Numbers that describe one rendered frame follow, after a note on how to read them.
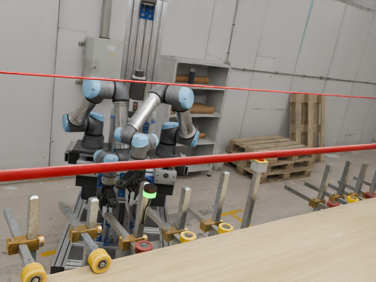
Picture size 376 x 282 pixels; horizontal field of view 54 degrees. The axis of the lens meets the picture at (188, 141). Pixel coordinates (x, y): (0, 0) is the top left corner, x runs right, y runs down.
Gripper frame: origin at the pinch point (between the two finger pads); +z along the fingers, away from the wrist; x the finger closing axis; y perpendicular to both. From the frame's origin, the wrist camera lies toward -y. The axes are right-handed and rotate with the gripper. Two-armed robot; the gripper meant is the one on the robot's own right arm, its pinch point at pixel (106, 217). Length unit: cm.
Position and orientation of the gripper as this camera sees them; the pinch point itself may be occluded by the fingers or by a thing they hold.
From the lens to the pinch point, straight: 212.2
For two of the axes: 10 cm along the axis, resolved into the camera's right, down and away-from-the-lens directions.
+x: -8.1, 0.3, -5.9
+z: -1.7, 9.4, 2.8
